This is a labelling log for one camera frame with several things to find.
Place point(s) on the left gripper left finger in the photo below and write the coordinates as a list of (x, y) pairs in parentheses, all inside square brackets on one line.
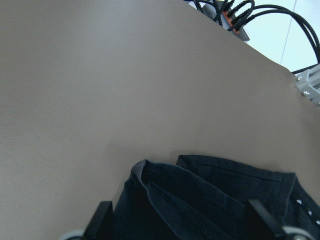
[(100, 227)]

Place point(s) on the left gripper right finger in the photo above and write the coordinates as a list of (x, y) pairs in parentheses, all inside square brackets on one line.
[(260, 224)]

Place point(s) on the black printed t-shirt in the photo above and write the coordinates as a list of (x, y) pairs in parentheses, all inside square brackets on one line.
[(203, 198)]

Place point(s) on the power strip with orange plugs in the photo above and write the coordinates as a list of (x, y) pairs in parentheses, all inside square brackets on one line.
[(224, 13)]

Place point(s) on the aluminium frame post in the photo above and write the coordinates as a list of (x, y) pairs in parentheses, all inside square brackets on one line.
[(308, 84)]

